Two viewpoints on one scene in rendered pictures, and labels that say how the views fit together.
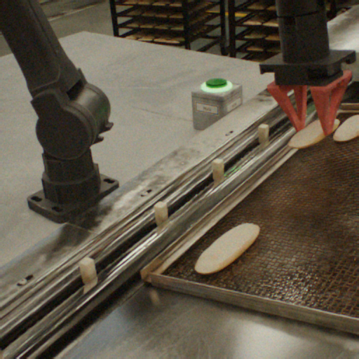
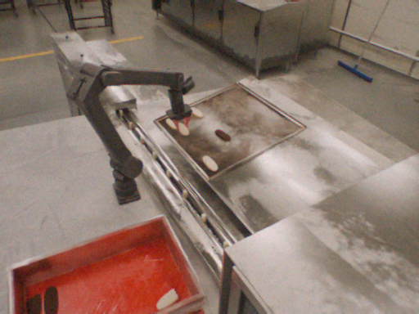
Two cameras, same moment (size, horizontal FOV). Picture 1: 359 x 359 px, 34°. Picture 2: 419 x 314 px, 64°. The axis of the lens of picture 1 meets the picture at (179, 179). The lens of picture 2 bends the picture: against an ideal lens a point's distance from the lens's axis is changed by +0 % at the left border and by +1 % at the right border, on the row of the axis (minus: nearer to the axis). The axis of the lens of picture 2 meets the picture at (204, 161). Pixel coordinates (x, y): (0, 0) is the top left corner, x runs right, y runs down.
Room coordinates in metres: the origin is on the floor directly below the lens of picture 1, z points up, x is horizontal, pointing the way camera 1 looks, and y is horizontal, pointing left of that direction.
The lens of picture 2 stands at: (0.16, 0.96, 1.75)
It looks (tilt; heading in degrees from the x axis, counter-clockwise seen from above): 38 degrees down; 290
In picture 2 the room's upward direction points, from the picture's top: 1 degrees clockwise
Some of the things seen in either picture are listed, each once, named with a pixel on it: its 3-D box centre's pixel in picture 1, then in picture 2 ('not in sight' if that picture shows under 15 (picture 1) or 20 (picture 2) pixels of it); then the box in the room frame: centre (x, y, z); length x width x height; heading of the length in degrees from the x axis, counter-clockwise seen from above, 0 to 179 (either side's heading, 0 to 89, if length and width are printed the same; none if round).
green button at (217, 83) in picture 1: (217, 85); not in sight; (1.01, -0.08, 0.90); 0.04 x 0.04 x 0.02
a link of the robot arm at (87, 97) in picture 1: (76, 126); (125, 166); (0.78, 0.14, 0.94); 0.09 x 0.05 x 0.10; 77
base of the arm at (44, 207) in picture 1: (70, 175); (125, 185); (0.78, 0.16, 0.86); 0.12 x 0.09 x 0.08; 136
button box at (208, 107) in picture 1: (219, 114); not in sight; (1.01, -0.08, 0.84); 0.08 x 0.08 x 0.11; 52
